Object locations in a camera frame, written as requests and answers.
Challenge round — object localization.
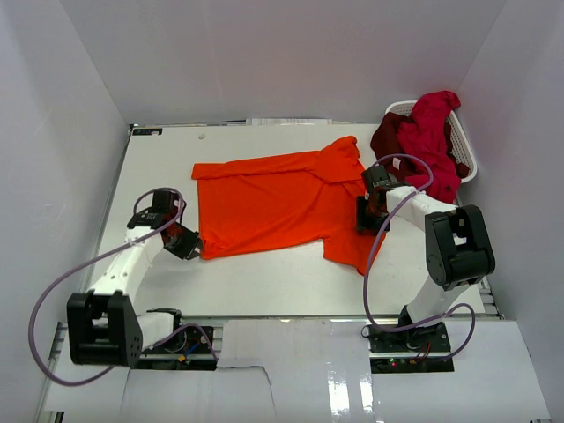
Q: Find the maroon t shirt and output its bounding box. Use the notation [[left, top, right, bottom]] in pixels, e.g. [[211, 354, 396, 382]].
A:
[[370, 113, 469, 179]]

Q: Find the orange t shirt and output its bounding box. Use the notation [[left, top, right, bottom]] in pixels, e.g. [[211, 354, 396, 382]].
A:
[[192, 136, 383, 274]]

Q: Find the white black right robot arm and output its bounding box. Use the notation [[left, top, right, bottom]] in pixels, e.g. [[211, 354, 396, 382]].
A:
[[357, 166, 495, 352]]

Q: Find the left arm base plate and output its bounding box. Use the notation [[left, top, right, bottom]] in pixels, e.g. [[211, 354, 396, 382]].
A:
[[135, 326, 219, 371]]

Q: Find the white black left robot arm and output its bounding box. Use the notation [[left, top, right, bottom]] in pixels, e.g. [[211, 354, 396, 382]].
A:
[[67, 188, 203, 367]]

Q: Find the printed paper sheet at wall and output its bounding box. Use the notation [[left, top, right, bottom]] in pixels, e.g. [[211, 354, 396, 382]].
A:
[[246, 118, 332, 126]]

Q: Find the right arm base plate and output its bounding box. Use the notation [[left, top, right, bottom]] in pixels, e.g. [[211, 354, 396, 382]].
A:
[[360, 323, 455, 375]]

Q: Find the white perforated laundry basket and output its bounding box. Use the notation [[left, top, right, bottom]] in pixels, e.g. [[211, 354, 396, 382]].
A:
[[385, 100, 478, 183]]

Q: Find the pink magenta t shirt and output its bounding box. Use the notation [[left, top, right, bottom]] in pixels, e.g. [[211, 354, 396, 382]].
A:
[[397, 91, 461, 204]]

